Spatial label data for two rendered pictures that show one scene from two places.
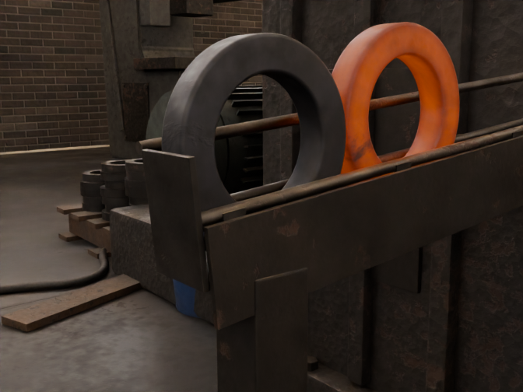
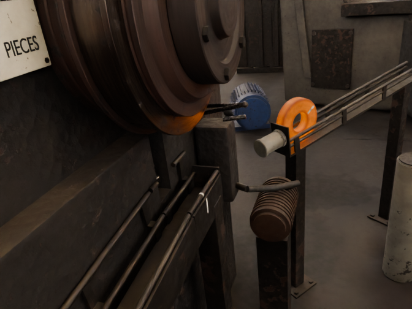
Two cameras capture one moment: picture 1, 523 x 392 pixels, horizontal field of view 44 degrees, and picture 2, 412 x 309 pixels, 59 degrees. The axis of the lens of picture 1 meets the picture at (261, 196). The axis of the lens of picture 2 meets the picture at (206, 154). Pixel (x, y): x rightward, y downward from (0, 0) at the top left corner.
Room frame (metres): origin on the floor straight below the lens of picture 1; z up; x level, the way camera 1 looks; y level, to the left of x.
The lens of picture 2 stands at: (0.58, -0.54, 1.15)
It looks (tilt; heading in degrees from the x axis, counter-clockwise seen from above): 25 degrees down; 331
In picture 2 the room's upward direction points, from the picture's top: 7 degrees counter-clockwise
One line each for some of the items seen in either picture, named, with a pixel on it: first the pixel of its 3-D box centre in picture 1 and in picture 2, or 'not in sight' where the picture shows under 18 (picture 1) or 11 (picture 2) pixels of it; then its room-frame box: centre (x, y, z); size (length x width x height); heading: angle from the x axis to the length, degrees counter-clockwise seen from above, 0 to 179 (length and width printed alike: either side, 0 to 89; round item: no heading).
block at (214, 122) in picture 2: not in sight; (216, 160); (1.39, -1.03, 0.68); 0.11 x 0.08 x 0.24; 39
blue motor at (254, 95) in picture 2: not in sight; (248, 104); (2.96, -2.36, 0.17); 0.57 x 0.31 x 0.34; 149
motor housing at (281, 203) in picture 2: not in sight; (276, 255); (1.34, -1.20, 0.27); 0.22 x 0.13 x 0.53; 129
